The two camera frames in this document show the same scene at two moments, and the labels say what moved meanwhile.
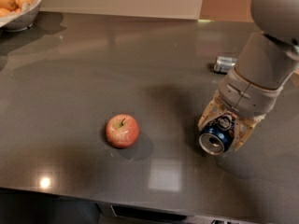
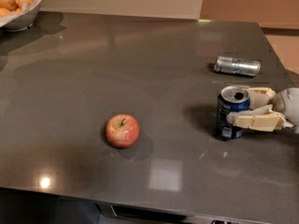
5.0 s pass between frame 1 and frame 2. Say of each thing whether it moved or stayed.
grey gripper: moved
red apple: stayed
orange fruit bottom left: stayed
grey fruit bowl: stayed
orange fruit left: stayed
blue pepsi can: moved
